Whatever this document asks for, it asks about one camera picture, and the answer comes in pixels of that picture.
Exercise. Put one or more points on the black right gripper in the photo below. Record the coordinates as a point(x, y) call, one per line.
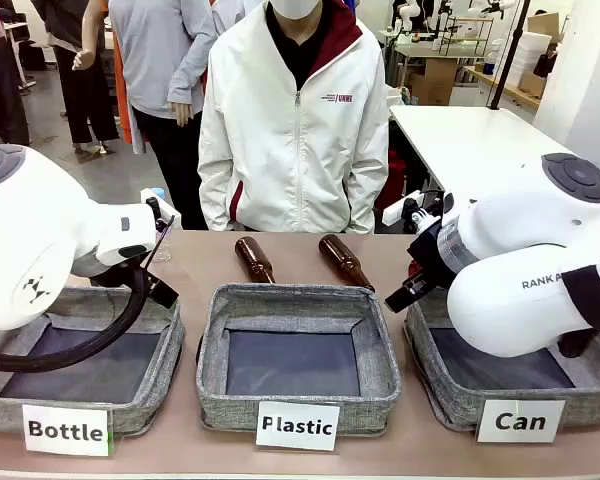
point(432, 255)

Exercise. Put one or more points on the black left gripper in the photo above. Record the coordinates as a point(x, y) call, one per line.
point(162, 295)

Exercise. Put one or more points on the brown glass bottle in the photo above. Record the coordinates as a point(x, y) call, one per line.
point(342, 260)
point(252, 260)

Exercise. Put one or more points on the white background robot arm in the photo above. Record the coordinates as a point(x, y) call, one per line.
point(407, 12)

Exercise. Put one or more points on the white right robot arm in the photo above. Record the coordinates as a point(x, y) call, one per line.
point(520, 310)

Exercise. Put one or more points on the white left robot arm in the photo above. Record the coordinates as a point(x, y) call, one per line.
point(30, 225)

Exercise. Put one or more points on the grey fabric basket bottle label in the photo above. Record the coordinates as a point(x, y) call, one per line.
point(160, 350)

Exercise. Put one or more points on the grey fabric basket can label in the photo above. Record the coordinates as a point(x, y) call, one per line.
point(450, 395)

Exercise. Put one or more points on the grey fabric basket plastic label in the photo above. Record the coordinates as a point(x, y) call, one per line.
point(290, 360)

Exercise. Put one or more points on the white Can label card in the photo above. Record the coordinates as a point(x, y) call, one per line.
point(521, 421)

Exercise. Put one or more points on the grey shirt person's pale hand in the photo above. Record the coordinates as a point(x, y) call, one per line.
point(182, 112)

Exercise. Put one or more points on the pale raised background hand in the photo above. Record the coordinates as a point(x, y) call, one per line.
point(83, 60)

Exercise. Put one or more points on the red bag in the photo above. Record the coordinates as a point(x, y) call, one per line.
point(392, 180)

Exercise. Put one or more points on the white Plastic label card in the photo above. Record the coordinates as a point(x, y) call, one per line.
point(297, 426)

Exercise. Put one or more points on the white Bottle label card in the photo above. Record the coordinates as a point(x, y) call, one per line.
point(65, 430)

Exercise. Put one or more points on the white desk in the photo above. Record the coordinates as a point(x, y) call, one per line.
point(470, 140)

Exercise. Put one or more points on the person in white jacket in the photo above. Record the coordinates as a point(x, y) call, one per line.
point(280, 140)

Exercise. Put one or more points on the orange garment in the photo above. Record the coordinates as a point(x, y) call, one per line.
point(122, 100)

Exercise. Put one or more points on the person in dark wide trousers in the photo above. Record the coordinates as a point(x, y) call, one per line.
point(87, 100)

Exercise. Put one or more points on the large cardboard box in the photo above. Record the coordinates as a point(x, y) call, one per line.
point(435, 82)

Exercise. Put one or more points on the person in grey shirt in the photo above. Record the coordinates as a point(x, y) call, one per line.
point(155, 60)

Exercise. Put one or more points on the wooden workbench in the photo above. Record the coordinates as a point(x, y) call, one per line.
point(515, 90)

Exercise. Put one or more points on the black stand pole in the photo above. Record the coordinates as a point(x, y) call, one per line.
point(505, 65)

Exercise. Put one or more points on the person in dark clothes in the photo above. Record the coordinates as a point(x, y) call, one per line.
point(0, 85)

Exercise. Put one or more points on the white foam box stack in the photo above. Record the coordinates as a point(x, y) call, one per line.
point(530, 55)

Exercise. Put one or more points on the small cardboard box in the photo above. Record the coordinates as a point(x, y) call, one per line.
point(544, 22)

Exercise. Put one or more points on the white face mask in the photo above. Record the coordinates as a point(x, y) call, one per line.
point(295, 7)

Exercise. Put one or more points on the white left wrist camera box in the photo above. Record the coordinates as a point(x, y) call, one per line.
point(175, 217)

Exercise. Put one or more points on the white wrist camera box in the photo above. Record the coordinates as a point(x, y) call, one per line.
point(175, 217)
point(392, 212)

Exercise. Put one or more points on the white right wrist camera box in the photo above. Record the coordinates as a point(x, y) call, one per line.
point(392, 212)

